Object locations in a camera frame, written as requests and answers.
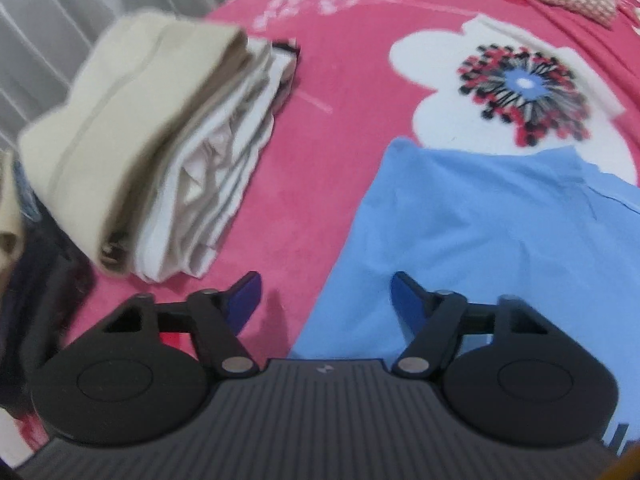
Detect blue shirt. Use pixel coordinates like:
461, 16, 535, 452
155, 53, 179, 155
290, 137, 640, 456

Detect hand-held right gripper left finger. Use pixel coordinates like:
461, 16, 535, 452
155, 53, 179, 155
99, 271, 263, 379

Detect pink floral bed sheet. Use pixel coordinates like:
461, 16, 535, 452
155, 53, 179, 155
0, 0, 640, 466

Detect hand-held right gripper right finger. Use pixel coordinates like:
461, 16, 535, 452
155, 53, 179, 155
390, 271, 552, 379

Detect folded beige garment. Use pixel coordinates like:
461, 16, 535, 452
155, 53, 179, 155
17, 10, 251, 278

